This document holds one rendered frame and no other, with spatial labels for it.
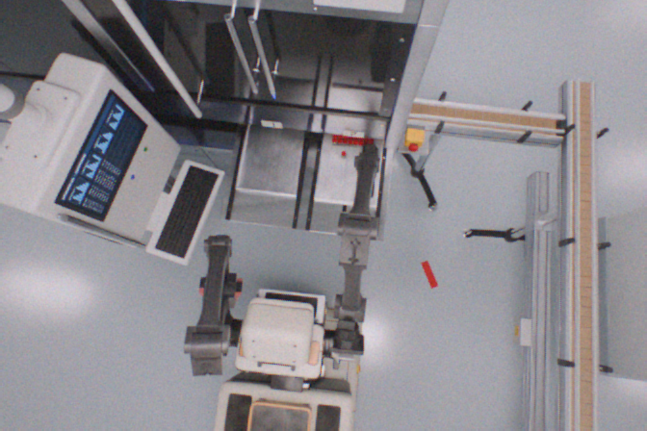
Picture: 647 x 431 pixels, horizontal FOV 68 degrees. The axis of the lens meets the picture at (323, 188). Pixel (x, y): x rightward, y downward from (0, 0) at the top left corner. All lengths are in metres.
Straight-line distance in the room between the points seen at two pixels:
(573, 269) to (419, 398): 1.22
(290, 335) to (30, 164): 0.89
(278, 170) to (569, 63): 2.22
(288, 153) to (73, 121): 0.89
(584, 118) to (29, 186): 2.09
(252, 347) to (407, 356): 1.50
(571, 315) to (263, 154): 1.40
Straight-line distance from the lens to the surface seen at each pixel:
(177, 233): 2.16
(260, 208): 2.04
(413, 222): 2.93
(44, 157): 1.58
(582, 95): 2.37
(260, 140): 2.13
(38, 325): 3.35
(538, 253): 2.51
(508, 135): 2.18
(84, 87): 1.65
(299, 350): 1.50
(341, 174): 2.05
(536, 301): 2.49
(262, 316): 1.51
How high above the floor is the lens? 2.85
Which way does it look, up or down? 75 degrees down
